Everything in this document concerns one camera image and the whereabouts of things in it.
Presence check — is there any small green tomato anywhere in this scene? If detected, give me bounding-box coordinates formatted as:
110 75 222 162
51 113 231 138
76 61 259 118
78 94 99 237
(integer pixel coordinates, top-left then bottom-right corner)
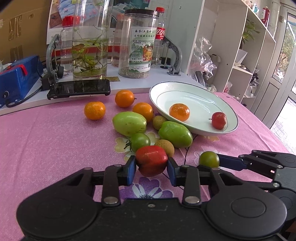
199 151 220 168
124 133 151 152

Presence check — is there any brown longan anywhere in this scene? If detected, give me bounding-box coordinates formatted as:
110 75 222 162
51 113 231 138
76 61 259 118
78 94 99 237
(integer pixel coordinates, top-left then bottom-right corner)
154 140 175 157
152 115 167 130

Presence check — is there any large red tomato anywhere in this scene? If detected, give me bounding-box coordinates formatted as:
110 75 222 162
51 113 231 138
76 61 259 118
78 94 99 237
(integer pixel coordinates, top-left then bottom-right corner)
135 146 168 177

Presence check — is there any large green mango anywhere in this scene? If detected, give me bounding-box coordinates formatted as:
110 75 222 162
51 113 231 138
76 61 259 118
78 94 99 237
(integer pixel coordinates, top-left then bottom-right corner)
112 111 147 137
158 121 193 148

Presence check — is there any small red fruit in plate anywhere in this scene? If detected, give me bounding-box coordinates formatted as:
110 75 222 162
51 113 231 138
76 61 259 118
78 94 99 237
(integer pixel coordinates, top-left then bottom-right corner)
209 112 227 130

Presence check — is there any white oval plate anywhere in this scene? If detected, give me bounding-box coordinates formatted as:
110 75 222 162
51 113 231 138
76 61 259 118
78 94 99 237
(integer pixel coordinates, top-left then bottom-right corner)
149 81 238 136

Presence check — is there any orange tangerine in plate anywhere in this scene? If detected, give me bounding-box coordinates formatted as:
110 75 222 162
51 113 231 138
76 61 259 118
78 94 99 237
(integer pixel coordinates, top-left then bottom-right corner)
169 103 190 121

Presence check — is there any orange tangerine with stem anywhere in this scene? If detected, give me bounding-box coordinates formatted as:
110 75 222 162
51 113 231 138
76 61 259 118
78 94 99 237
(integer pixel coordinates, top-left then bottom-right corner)
115 90 136 108

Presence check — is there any pink floral tablecloth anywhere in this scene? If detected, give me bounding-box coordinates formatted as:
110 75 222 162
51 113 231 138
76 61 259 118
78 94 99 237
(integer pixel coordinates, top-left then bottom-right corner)
1 93 287 240

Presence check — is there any white raised board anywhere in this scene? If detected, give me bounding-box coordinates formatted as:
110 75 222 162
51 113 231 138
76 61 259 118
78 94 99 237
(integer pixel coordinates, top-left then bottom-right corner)
1 65 202 115

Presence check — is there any black smartphone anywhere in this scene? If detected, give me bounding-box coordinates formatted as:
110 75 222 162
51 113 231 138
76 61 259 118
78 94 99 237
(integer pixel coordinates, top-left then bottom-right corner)
47 79 111 100

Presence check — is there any clear plastic bag on shelf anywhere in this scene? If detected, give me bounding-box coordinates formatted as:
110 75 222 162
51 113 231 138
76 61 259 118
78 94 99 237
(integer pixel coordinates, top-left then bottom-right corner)
188 37 217 87

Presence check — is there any white shelf unit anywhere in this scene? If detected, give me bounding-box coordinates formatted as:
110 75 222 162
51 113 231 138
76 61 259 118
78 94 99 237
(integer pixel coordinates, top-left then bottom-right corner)
165 0 277 110

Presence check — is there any red-capped cola bottle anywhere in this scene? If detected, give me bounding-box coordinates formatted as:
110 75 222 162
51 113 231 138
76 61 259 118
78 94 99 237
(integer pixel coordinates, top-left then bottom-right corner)
151 6 166 67

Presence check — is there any blue electric box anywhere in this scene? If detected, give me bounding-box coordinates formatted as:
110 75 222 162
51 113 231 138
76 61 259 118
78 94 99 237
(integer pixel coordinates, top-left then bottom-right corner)
1 55 43 106

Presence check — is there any green shelf plant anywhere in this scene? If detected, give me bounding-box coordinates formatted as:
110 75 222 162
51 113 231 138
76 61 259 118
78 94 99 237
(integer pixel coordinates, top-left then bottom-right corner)
240 19 260 49

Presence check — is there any red bottle on shelf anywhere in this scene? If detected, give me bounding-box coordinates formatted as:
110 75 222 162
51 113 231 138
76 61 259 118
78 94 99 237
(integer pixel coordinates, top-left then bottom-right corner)
260 6 270 27

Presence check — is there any clear jar with label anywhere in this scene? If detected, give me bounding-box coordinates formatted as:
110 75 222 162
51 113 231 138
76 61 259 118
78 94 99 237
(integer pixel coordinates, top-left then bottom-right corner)
118 9 159 79

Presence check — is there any glass vase with plant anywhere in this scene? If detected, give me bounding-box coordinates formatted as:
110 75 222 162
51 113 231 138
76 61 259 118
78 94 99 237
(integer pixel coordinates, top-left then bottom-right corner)
71 1 113 80

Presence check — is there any bedding poster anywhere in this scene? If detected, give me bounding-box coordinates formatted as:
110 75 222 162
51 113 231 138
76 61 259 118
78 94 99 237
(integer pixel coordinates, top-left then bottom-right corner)
47 0 151 44

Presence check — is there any red-capped clear bottle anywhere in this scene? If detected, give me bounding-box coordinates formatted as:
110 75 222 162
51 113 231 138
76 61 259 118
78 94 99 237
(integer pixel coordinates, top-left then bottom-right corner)
60 16 79 74

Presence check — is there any cardboard box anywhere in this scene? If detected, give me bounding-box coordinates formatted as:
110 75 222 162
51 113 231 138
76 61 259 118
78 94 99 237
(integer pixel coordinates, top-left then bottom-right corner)
1 1 51 64

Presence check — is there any grey bracket right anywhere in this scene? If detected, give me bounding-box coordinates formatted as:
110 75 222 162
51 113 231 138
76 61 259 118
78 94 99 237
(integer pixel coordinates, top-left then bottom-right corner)
163 37 182 76

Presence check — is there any grey bracket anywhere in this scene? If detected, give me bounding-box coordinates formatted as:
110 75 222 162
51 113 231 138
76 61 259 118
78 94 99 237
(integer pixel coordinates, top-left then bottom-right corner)
163 37 182 76
41 34 64 91

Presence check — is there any grey bracket left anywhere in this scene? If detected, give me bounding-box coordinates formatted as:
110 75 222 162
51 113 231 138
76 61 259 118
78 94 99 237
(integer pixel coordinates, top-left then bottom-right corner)
41 34 64 91

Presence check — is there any black power cable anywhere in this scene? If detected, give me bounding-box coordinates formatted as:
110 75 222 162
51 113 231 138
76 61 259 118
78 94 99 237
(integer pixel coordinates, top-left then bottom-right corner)
4 87 45 108

